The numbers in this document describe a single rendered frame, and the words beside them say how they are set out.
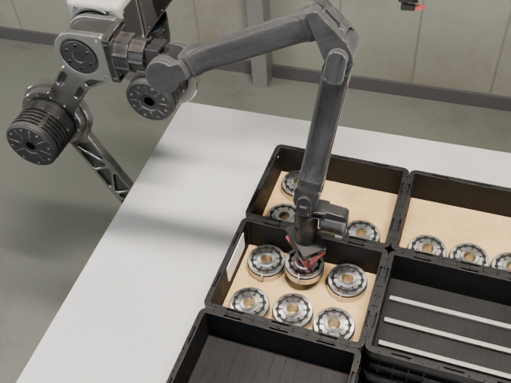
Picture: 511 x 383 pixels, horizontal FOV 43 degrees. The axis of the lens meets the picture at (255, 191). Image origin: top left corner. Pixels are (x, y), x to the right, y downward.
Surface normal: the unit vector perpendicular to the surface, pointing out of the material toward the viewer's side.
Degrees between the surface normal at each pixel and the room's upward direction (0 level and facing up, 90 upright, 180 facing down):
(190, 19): 90
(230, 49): 79
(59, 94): 90
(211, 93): 0
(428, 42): 90
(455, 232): 0
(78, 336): 0
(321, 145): 82
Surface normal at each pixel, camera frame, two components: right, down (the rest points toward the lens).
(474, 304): -0.06, -0.68
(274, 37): -0.33, 0.56
